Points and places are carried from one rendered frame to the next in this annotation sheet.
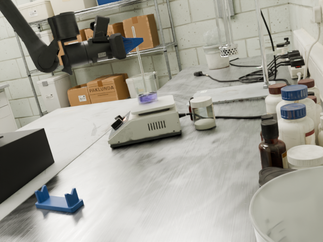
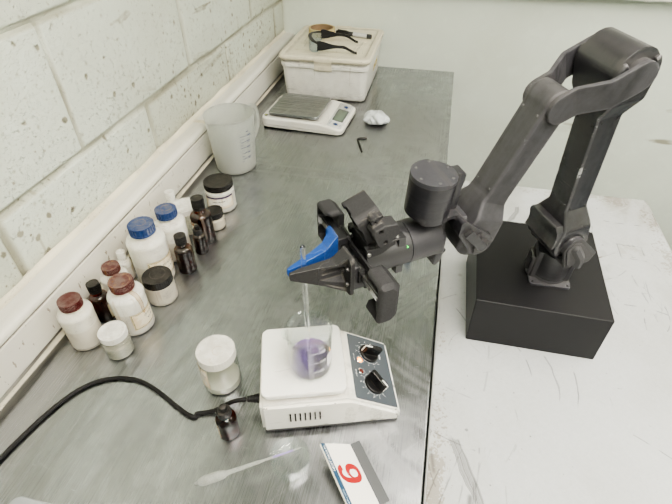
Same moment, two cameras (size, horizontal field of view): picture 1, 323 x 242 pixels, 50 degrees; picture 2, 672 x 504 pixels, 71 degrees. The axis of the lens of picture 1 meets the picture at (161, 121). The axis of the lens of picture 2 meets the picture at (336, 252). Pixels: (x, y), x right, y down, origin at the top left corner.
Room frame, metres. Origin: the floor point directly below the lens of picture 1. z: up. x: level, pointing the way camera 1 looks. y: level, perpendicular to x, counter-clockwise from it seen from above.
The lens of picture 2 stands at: (1.36, 0.01, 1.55)
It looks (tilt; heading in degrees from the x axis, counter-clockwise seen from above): 40 degrees down; 172
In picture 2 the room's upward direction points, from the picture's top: straight up
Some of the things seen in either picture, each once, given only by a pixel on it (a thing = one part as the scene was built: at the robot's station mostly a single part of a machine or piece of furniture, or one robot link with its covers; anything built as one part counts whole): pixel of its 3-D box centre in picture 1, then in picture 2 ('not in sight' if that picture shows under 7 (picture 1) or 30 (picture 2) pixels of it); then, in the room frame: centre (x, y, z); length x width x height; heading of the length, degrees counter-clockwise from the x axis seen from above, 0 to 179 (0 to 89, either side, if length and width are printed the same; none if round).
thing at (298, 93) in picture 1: (296, 119); (149, 250); (0.63, -0.26, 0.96); 0.07 x 0.07 x 0.13
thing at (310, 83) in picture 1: (307, 101); (79, 319); (0.78, -0.35, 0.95); 0.06 x 0.06 x 0.10
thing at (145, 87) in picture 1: (146, 89); (308, 348); (0.95, 0.02, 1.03); 0.07 x 0.06 x 0.08; 103
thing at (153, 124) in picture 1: (147, 120); (321, 376); (0.94, 0.04, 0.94); 0.22 x 0.13 x 0.08; 88
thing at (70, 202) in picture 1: (57, 197); not in sight; (0.61, 0.23, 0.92); 0.10 x 0.03 x 0.04; 58
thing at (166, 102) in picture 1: (153, 104); (302, 359); (0.94, 0.01, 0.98); 0.12 x 0.12 x 0.01; 88
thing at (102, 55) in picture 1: (101, 49); (373, 250); (0.92, 0.11, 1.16); 0.19 x 0.08 x 0.06; 16
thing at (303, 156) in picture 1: (307, 171); (187, 216); (0.48, -0.21, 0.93); 0.06 x 0.06 x 0.07
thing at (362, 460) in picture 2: not in sight; (354, 472); (1.08, 0.07, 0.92); 0.09 x 0.06 x 0.04; 17
